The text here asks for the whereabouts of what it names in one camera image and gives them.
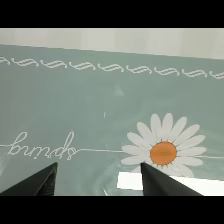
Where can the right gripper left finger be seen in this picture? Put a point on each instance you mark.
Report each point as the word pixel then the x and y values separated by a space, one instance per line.
pixel 40 183

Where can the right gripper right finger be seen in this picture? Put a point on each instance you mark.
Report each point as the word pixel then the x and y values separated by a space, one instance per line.
pixel 160 185

